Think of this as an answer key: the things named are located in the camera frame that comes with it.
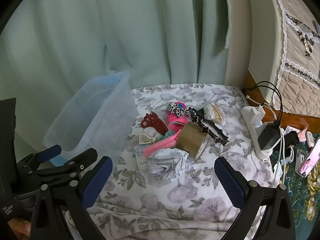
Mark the white smartwatch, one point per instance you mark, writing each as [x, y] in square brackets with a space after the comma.
[289, 155]

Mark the white power strip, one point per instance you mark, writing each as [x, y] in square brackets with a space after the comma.
[250, 127]

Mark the black charger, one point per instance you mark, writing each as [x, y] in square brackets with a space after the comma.
[268, 136]

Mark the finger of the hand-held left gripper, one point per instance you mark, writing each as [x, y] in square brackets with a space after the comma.
[82, 158]
[50, 152]

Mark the dark teal floral cloth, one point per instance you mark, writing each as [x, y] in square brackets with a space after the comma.
[295, 195]

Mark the white plug adapter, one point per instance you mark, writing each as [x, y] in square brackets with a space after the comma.
[257, 115]

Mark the black clover hair clip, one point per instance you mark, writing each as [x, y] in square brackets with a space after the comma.
[212, 132]

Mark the brown wooden bed frame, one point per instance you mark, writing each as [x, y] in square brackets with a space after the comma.
[252, 85]

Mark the pink hair roller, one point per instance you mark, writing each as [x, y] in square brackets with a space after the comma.
[160, 145]

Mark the cream headboard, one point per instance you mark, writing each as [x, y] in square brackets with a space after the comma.
[257, 42]

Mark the white paper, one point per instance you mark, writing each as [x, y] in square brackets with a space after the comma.
[167, 163]

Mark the cotton swab pack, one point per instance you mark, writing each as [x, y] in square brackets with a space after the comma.
[215, 113]

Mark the grey floral blanket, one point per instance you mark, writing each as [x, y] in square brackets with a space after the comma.
[175, 192]

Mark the pale green curtain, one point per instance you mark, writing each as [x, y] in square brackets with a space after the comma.
[100, 30]

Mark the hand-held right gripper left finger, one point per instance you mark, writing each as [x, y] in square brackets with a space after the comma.
[97, 182]

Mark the black object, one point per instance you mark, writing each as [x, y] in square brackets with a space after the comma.
[292, 138]

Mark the person's left hand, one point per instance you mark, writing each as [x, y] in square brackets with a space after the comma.
[18, 228]

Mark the black and white scrunchie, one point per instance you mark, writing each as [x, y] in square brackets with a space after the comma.
[175, 108]

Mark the dark red hair claw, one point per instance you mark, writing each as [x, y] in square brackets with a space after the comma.
[155, 125]

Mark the white and blue medicine box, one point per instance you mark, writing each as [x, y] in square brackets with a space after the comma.
[141, 161]

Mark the brown tape roll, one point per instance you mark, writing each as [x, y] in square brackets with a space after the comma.
[190, 137]

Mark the smartphone with pink screen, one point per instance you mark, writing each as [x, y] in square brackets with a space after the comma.
[311, 160]

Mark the beige quilted lace cover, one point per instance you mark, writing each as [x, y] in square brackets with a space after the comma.
[297, 62]

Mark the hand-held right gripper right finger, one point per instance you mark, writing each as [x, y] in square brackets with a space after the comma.
[230, 182]

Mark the cream hair claw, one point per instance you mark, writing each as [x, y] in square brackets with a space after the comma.
[146, 140]

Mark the clear plastic container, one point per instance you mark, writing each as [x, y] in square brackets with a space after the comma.
[95, 110]

